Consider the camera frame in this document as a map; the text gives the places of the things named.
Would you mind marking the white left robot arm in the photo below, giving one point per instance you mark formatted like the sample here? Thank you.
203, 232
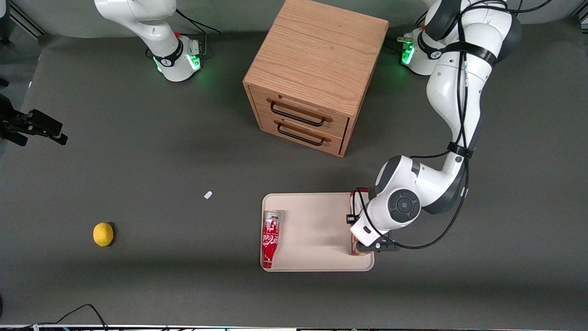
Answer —
450, 96

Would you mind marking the red crushed cola can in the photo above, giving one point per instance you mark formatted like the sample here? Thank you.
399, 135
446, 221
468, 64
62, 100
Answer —
271, 239

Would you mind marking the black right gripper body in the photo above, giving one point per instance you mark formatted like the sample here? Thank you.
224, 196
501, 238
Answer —
24, 123

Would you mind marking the aluminium frame rail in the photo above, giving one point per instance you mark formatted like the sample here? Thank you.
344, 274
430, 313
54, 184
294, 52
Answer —
583, 13
25, 20

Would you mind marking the beige plastic tray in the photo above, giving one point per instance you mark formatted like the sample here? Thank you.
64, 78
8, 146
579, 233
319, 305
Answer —
317, 230

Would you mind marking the yellow lemon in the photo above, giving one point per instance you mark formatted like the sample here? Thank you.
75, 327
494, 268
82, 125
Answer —
103, 234

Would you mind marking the wooden drawer cabinet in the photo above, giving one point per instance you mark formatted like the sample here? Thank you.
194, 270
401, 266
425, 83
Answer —
321, 50

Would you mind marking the wooden drawer front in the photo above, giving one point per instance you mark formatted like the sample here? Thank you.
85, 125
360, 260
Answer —
333, 143
337, 122

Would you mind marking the small white scrap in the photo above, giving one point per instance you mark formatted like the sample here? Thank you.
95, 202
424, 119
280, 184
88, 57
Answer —
207, 195

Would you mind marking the red cookie box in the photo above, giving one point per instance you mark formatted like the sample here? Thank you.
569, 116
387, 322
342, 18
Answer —
353, 202

